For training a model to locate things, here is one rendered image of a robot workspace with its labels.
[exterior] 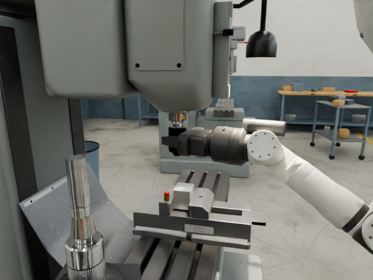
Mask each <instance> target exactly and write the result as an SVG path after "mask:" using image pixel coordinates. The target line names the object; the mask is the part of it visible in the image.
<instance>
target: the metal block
mask: <svg viewBox="0 0 373 280"><path fill-rule="evenodd" d="M193 194H194V184H192V183H179V182H178V183H177V185H176V186H175V188H174V189H173V208H174V209H184V210H188V205H189V203H190V200H191V198H192V196H193Z"/></svg>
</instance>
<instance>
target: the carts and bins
mask: <svg viewBox="0 0 373 280"><path fill-rule="evenodd" d="M345 98H346V96H343V95H342V94H336V95H335V96H329V101H316V107H315V116H314V126H313V130H312V140H311V143H310V145H311V146H314V145H315V143H314V137H315V132H316V133H318V134H320V135H321V136H323V137H325V138H327V139H329V140H331V141H332V147H331V155H329V158H330V159H334V158H335V156H334V148H335V145H336V146H337V147H339V146H340V143H339V142H362V147H361V154H360V155H359V159H360V160H363V159H364V158H365V156H364V150H365V143H366V137H367V130H368V126H369V120H370V113H371V109H372V107H371V106H363V105H360V104H356V103H354V101H355V100H353V99H345ZM319 103H321V104H325V105H328V106H331V107H335V108H337V111H336V119H335V127H334V129H330V126H325V128H324V129H315V127H316V119H317V109H318V104H319ZM340 108H341V116H340V124H339V129H338V130H337V125H338V120H339V112H340ZM344 108H368V111H367V117H366V124H365V130H364V137H363V139H361V138H358V137H356V136H353V135H352V134H350V131H349V130H348V129H346V128H341V127H342V119H343V115H344ZM335 142H336V143H335ZM85 152H86V158H87V162H88V163H89V164H90V166H91V168H92V170H93V172H94V174H95V175H96V177H97V178H98V181H99V143H97V142H93V141H85Z"/></svg>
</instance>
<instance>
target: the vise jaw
mask: <svg viewBox="0 0 373 280"><path fill-rule="evenodd" d="M213 202H214V193H213V192H212V191H210V190H209V189H208V188H196V189H195V191H194V194H193V196H192V198H191V200H190V203H189V205H188V216H189V217H191V218H197V219H207V220H209V217H210V213H211V209H212V206H213Z"/></svg>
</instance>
